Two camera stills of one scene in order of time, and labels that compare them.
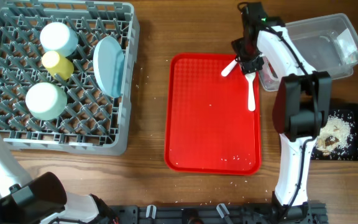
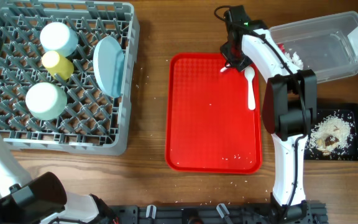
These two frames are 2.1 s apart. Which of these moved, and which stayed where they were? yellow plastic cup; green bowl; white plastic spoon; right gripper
Moved: right gripper
Stayed: white plastic spoon; yellow plastic cup; green bowl
